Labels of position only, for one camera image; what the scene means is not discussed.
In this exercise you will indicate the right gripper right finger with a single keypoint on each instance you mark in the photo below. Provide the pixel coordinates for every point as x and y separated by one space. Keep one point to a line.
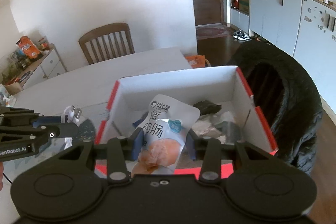
208 150

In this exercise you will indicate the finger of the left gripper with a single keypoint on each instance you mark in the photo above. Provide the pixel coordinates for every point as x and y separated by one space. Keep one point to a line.
19 120
60 130

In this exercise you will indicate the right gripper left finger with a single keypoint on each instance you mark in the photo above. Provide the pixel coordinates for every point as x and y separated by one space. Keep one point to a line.
119 150

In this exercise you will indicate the dark seaweed clear bag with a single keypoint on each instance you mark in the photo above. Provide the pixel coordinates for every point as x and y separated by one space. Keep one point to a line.
207 107

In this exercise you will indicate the white sausage snack pouch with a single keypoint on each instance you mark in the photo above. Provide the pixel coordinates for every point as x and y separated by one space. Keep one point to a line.
165 130

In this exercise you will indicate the silver foil snack bag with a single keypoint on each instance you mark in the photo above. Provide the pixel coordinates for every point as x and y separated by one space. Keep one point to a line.
220 126

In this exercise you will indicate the person left hand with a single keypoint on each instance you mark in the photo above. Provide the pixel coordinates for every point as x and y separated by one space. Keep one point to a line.
1 175

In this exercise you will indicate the patterned table mat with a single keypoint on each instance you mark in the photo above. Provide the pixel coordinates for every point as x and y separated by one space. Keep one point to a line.
90 121

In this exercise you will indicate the white charger plug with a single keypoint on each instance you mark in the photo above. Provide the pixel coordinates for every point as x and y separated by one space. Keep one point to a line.
71 114

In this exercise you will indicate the red shoe box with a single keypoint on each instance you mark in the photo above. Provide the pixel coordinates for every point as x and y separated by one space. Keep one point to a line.
226 86

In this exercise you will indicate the white sideboard cabinet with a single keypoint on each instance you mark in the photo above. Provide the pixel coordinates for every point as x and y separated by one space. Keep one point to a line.
47 67

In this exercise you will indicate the orange snack bag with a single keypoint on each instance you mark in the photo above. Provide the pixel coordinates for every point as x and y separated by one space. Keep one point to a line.
29 48

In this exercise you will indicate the pair of sneakers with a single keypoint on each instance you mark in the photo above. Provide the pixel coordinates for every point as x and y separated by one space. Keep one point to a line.
241 35

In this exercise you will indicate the wooden dining chair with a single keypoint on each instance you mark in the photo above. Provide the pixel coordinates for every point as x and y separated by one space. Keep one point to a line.
107 42

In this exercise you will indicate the white wall cabinet unit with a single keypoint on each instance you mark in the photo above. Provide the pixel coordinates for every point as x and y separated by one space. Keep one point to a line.
305 29

